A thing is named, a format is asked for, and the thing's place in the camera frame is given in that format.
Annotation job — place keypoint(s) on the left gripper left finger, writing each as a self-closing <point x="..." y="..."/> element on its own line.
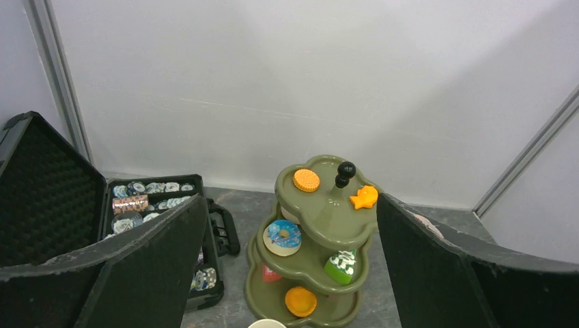
<point x="139" y="278"/>

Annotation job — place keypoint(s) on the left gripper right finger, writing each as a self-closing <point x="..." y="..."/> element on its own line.
<point x="442" y="277"/>

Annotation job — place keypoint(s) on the green triangular cake slice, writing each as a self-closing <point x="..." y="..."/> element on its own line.
<point x="340" y="266"/>

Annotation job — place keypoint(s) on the small orange pastry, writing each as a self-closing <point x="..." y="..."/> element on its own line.
<point x="365" y="197"/>

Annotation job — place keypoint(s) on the red strawberry cake slice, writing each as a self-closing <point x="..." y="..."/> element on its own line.
<point x="268" y="275"/>

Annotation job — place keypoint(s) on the yellow ceramic mug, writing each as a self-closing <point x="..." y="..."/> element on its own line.
<point x="266" y="323"/>

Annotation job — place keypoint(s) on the orange macaron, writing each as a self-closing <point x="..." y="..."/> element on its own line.
<point x="300" y="301"/>

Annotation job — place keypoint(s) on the blue glazed donut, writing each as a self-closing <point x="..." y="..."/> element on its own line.
<point x="282" y="237"/>

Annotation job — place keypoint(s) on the white chocolate drizzle donut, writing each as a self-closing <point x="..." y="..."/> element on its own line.
<point x="288" y="216"/>

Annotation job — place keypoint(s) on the round orange biscuit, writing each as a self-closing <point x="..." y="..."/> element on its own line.
<point x="306" y="180"/>

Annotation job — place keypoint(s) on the black poker chip case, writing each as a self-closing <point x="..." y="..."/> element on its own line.
<point x="53" y="201"/>

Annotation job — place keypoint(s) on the green three-tier dessert stand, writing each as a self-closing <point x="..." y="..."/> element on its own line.
<point x="328" y="224"/>

